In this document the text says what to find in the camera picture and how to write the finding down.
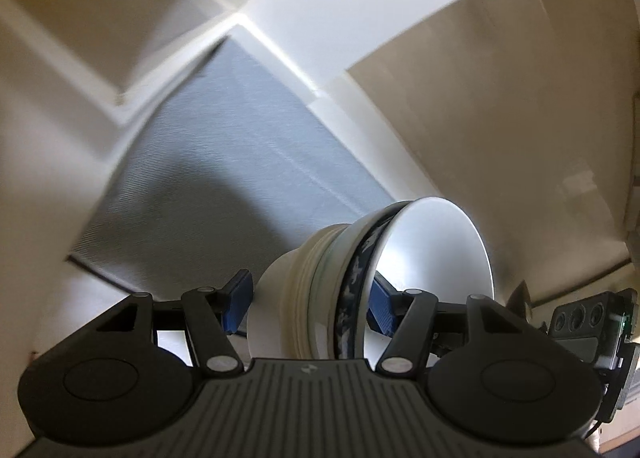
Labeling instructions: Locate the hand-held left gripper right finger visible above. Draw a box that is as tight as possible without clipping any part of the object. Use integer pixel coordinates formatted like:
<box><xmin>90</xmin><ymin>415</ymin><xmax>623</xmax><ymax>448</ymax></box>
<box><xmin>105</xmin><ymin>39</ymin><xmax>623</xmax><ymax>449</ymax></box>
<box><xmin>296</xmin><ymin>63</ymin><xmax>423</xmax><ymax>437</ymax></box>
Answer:
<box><xmin>366</xmin><ymin>272</ymin><xmax>532</xmax><ymax>375</ymax></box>

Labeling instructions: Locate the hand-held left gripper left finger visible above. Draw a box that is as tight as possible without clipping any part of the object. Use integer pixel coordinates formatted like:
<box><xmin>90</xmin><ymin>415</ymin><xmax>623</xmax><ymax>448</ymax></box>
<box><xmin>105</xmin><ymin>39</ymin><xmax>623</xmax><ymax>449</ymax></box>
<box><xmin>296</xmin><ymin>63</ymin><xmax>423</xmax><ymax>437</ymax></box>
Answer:
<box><xmin>94</xmin><ymin>269</ymin><xmax>254</xmax><ymax>373</ymax></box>

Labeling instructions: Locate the cream round bowl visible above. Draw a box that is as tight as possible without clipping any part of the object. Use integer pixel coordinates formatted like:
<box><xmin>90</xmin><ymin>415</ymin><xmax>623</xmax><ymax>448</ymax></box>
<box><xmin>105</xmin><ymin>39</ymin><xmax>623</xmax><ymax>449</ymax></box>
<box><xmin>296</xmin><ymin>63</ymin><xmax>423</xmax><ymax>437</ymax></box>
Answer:
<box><xmin>246</xmin><ymin>224</ymin><xmax>353</xmax><ymax>360</ymax></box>

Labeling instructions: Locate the white bowl with blue pattern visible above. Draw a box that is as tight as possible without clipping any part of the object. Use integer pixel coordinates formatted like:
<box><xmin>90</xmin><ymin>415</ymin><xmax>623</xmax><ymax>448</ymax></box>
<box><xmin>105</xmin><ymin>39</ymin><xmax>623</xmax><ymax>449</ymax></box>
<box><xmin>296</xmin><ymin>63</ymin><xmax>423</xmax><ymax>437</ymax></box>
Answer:
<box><xmin>334</xmin><ymin>197</ymin><xmax>496</xmax><ymax>360</ymax></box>

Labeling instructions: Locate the grey mat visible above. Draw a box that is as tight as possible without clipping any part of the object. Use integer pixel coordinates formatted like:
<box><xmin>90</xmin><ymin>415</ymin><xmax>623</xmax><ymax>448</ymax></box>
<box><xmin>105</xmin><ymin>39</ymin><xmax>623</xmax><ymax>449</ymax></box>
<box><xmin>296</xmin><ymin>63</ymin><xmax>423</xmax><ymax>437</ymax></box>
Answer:
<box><xmin>67</xmin><ymin>35</ymin><xmax>401</xmax><ymax>305</ymax></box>

